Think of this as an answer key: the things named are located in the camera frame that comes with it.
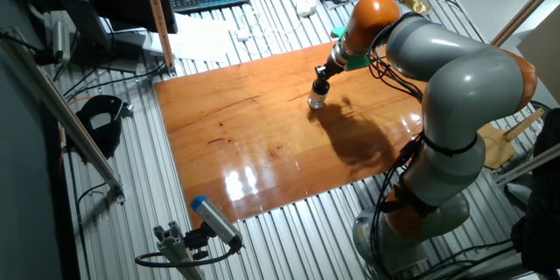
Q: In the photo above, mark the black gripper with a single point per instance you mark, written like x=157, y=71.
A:
x=334, y=70

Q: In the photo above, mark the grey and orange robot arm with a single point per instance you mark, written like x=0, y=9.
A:
x=464, y=87

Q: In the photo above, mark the small clear glass jar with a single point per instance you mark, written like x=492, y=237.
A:
x=317, y=102

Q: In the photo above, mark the white lumpy plastic object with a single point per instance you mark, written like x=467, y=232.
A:
x=306, y=6

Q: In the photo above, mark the large wooden board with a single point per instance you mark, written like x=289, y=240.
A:
x=245, y=140

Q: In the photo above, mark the gold foil packet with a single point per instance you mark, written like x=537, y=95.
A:
x=415, y=3

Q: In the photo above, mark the white paper sheets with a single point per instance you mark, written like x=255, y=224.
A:
x=197, y=37

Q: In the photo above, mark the wooden paddle board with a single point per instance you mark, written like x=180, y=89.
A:
x=492, y=149

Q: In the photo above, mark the beige cardboard panel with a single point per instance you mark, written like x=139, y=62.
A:
x=544, y=57

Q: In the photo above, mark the aluminium profile bar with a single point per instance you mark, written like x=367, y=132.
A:
x=529, y=164

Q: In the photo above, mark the black curved clamp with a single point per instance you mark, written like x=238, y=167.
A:
x=109, y=140

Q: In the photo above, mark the grey monitor stand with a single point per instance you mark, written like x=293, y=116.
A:
x=83, y=22

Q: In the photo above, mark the silver metal cylinder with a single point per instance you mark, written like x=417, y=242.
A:
x=60, y=41

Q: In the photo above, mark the green printed wrist mount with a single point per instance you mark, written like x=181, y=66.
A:
x=356, y=62

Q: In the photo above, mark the grey camera with blue cap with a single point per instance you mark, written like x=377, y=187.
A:
x=214, y=221

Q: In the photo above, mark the tan diagonal frame post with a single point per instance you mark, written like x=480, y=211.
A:
x=525, y=9

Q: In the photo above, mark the aluminium profile camera mount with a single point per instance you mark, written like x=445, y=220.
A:
x=175, y=254

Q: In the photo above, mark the long aluminium frame beam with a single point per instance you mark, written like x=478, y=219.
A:
x=74, y=127

